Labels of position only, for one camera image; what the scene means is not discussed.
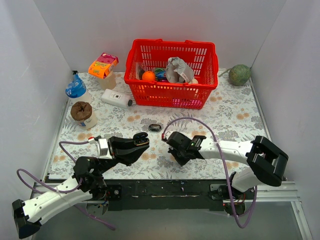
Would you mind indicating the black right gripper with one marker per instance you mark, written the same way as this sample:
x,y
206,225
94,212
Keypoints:
x,y
180,146

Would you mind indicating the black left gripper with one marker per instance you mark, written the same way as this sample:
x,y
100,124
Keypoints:
x,y
116,149

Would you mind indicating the glossy black gold-trim case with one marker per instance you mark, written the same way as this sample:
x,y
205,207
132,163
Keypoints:
x,y
141,139

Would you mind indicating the taped black charging case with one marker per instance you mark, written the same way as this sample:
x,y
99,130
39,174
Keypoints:
x,y
155,127

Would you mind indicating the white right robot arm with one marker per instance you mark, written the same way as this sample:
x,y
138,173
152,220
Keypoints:
x,y
266,162

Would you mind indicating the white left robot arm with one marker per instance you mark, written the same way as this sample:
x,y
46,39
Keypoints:
x,y
86,182

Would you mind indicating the pink package in basket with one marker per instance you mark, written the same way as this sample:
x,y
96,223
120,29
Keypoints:
x,y
186,103

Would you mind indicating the white lying bottle black cap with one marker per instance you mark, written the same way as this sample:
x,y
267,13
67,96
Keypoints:
x,y
117,99

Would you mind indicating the brown lid white jar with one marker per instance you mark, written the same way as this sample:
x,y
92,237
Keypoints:
x,y
84,115

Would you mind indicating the floral table mat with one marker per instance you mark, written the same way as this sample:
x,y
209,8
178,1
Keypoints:
x,y
230,113

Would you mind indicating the clear plastic jar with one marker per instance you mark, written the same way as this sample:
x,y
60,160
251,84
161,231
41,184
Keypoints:
x,y
109,82

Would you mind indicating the blue lid plastic bottle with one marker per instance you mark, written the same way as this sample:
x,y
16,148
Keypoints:
x,y
77,91

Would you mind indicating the orange fruit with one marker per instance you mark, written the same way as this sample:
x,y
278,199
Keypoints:
x,y
148,76

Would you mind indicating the grey crumpled paper bag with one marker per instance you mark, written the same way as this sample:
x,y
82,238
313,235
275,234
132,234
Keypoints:
x,y
178,71

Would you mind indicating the orange pink snack box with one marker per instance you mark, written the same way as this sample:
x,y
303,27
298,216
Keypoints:
x,y
103,65

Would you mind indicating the green round melon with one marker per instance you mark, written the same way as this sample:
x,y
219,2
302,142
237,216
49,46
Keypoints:
x,y
239,74

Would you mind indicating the red plastic shopping basket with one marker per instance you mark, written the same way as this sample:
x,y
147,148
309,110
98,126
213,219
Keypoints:
x,y
154,53

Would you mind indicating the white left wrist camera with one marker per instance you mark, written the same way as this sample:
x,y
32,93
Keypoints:
x,y
101,146

